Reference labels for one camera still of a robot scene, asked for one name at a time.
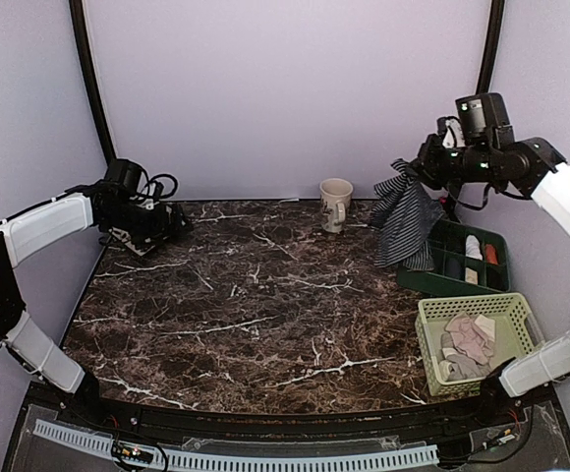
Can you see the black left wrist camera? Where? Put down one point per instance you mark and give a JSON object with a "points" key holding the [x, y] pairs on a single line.
{"points": [[125, 174]]}

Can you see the cream ceramic mug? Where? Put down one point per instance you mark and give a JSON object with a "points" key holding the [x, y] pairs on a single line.
{"points": [[335, 198]]}

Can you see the white rolled sock in tray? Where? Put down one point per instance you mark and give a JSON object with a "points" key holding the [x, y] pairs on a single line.
{"points": [[473, 248]]}

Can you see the dark green divided organizer tray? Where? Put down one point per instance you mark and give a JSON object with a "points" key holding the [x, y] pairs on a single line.
{"points": [[448, 238]]}

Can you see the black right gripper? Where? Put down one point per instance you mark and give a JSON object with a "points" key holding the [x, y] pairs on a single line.
{"points": [[425, 165]]}

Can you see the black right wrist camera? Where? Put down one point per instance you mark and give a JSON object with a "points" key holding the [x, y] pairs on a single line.
{"points": [[484, 120]]}

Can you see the floral square ceramic plate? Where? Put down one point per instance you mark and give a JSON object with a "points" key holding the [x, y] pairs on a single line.
{"points": [[138, 241]]}

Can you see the dark blue rolled item tray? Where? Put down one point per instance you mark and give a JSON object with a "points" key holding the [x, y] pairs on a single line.
{"points": [[453, 268]]}

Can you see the left black frame post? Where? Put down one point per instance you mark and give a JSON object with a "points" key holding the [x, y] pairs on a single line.
{"points": [[94, 99]]}

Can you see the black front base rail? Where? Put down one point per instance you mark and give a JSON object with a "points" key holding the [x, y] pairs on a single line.
{"points": [[167, 421]]}

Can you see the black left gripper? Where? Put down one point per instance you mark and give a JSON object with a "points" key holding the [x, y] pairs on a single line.
{"points": [[160, 227]]}

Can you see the orange rolled item in tray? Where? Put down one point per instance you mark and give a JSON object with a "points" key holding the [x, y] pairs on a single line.
{"points": [[490, 254]]}

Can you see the pink cloth in basket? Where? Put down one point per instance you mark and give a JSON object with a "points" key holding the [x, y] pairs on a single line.
{"points": [[473, 336]]}

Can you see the grey slotted cable duct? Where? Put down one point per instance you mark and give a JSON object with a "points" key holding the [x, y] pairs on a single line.
{"points": [[215, 455]]}

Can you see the grey cloth in basket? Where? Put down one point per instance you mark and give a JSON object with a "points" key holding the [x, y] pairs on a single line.
{"points": [[456, 366]]}

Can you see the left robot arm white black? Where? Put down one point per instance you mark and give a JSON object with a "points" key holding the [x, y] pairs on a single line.
{"points": [[50, 282]]}

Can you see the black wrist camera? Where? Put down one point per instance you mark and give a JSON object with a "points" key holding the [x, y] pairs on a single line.
{"points": [[484, 120], [125, 174]]}

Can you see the black frame post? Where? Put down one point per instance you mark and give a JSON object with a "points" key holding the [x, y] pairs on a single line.
{"points": [[491, 42], [94, 99]]}

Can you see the navy striped boxer underwear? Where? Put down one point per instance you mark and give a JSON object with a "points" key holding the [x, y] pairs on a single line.
{"points": [[403, 216]]}

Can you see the right black frame post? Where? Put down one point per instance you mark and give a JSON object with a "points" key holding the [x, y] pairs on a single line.
{"points": [[491, 42]]}

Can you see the light green perforated basket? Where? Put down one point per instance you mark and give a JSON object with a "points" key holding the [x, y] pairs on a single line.
{"points": [[517, 333]]}

